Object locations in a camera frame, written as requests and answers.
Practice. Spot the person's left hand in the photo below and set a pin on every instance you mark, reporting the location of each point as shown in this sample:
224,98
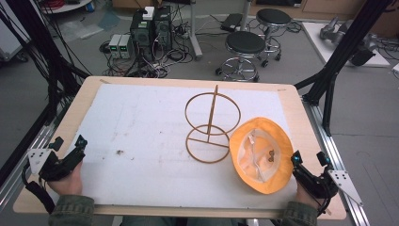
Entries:
68,183

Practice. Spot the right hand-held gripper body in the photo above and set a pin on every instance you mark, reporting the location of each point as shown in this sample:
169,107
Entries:
326,185

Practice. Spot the aluminium table rail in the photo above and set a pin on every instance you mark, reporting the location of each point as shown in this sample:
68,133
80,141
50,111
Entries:
22,160
335,157

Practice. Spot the flat black device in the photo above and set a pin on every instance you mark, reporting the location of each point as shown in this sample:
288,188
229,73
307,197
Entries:
231,22

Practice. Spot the white box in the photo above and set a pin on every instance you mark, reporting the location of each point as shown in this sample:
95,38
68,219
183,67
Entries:
148,13

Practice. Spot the black round stool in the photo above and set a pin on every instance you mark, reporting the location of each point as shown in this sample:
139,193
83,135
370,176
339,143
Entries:
273,17
244,44

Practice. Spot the grey power supply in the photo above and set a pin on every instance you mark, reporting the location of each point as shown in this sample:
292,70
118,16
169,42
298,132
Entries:
125,46
114,45

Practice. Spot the black computer tower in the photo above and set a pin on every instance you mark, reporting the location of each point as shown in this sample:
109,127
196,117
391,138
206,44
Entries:
141,33
163,28

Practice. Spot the yellow bucket hat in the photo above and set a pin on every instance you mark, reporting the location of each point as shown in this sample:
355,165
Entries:
262,155

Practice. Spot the person's right hand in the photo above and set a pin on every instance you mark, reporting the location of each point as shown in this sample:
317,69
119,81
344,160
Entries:
306,196

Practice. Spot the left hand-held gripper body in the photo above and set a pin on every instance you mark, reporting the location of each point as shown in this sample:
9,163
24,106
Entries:
61,164

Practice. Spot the white foam mat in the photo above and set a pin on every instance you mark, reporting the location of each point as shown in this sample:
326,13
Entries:
150,150

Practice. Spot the white floor board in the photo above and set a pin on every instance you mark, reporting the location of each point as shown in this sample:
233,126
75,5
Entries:
316,40

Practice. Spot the black frame post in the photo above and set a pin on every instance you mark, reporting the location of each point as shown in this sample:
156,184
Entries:
345,47
40,44

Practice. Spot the grey metal stand leg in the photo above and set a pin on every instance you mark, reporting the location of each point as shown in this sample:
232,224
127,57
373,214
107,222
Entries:
194,31

